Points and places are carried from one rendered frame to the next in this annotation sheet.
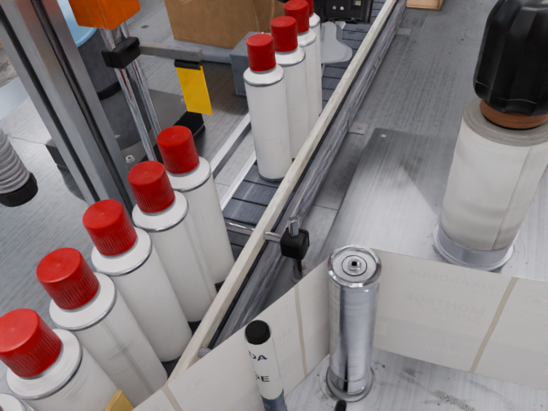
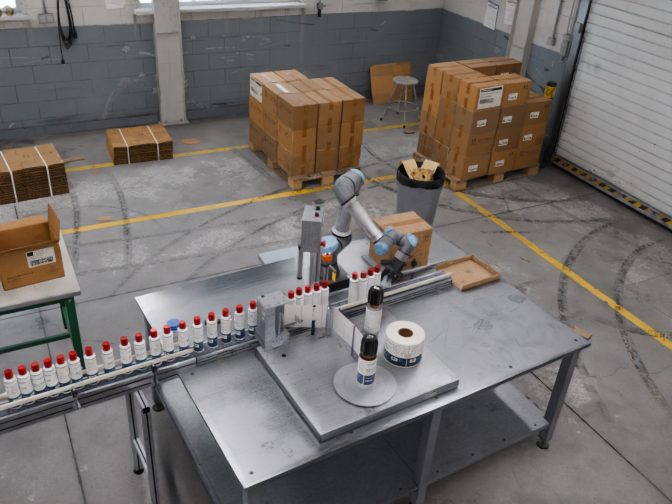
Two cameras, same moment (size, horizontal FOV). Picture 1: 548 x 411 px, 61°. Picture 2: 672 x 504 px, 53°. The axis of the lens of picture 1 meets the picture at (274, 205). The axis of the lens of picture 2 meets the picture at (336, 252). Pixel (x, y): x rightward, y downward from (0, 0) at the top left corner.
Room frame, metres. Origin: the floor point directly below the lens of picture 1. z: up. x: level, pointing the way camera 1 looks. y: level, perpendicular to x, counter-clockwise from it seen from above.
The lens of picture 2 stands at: (-2.29, -1.41, 3.13)
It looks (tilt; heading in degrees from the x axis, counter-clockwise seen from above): 31 degrees down; 29
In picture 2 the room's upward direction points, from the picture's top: 4 degrees clockwise
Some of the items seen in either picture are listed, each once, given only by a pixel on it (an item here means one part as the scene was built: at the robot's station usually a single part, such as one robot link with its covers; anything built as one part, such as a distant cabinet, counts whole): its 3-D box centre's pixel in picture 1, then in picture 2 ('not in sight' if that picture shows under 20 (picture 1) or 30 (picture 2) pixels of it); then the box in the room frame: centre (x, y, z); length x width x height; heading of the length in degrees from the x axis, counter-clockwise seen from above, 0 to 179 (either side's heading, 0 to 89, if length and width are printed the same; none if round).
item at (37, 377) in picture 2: not in sight; (38, 381); (-0.95, 0.78, 0.98); 0.05 x 0.05 x 0.20
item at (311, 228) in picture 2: not in sight; (312, 228); (0.35, 0.18, 1.38); 0.17 x 0.10 x 0.19; 27
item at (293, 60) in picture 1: (289, 92); (362, 286); (0.57, -0.04, 0.98); 0.05 x 0.05 x 0.20
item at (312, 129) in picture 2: not in sight; (304, 125); (3.62, 2.31, 0.45); 1.20 x 0.84 x 0.89; 60
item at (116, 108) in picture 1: (102, 101); (327, 266); (0.69, 0.26, 0.94); 0.15 x 0.15 x 0.10
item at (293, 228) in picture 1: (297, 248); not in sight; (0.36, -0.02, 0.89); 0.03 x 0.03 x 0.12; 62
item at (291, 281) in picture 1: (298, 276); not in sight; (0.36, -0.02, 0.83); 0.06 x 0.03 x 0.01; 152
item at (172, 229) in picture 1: (175, 249); (315, 299); (0.31, 0.10, 0.98); 0.05 x 0.05 x 0.20
